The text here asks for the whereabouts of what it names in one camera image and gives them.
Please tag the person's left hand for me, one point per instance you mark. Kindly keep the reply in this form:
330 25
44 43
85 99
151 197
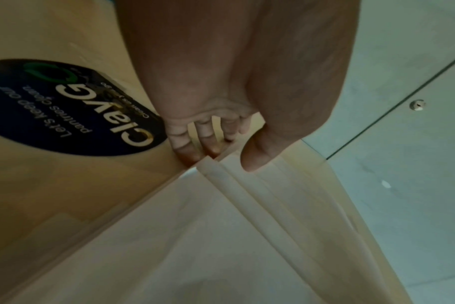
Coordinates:
227 59

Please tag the tan paper bag blue label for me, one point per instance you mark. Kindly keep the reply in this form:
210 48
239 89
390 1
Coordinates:
100 207

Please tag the round metal floor screw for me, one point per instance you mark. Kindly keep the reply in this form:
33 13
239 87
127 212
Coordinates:
417 105

